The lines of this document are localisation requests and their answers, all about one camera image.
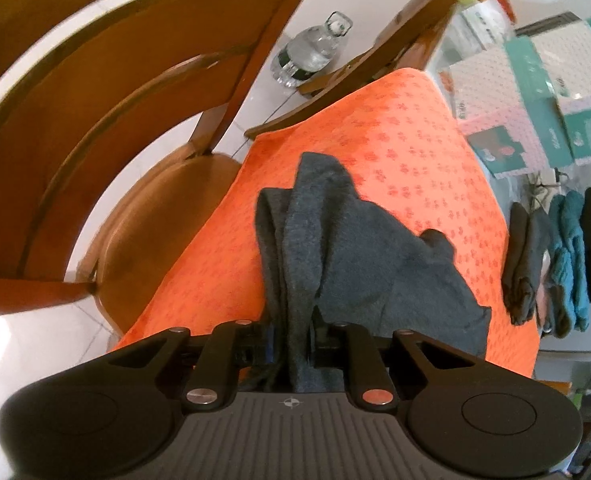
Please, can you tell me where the large wooden chair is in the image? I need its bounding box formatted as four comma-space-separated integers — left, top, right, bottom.
0, 0, 336, 336

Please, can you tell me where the pink box with flower label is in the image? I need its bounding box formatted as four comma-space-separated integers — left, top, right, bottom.
450, 20, 576, 181

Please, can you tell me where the pink and teal box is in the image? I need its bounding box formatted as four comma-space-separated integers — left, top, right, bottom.
555, 0, 591, 166

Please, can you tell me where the folded teal knitted sweater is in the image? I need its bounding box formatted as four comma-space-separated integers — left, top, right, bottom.
545, 192, 591, 338

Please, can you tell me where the checkered tablecloth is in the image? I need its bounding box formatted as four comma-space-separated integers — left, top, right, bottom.
488, 162, 591, 211

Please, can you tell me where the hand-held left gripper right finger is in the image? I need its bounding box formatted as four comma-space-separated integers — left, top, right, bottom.
309, 307, 477, 412

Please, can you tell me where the white plastic packet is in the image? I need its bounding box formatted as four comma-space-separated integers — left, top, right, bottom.
450, 0, 517, 56

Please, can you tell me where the orange patterned mat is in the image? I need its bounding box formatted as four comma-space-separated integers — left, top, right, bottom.
110, 67, 541, 381

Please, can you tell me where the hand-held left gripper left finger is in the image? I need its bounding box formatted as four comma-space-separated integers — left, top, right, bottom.
102, 319, 279, 412

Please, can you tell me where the clear water bottle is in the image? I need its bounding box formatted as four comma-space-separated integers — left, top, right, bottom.
270, 10, 353, 88

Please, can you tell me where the folded pink garment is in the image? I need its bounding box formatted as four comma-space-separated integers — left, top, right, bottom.
534, 255, 559, 334

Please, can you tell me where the folded dark grey garment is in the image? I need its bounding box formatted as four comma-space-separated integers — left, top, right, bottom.
501, 202, 559, 326

